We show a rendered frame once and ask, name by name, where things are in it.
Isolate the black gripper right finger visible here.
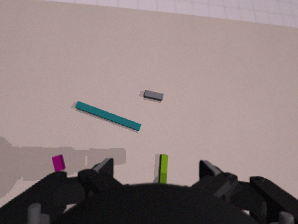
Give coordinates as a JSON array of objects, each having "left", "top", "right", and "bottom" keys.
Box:
[{"left": 184, "top": 160, "right": 298, "bottom": 224}]

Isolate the turquoise rod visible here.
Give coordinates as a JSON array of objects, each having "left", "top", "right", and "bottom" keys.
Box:
[{"left": 75, "top": 101, "right": 142, "bottom": 131}]

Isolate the lime green rectangular bar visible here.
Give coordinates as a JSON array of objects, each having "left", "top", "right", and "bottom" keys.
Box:
[{"left": 158, "top": 154, "right": 168, "bottom": 183}]

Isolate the magenta rod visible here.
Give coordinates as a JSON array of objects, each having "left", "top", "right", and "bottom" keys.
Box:
[{"left": 52, "top": 155, "right": 65, "bottom": 171}]

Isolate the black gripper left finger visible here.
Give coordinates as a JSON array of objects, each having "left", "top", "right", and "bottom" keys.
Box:
[{"left": 0, "top": 158, "right": 130, "bottom": 224}]

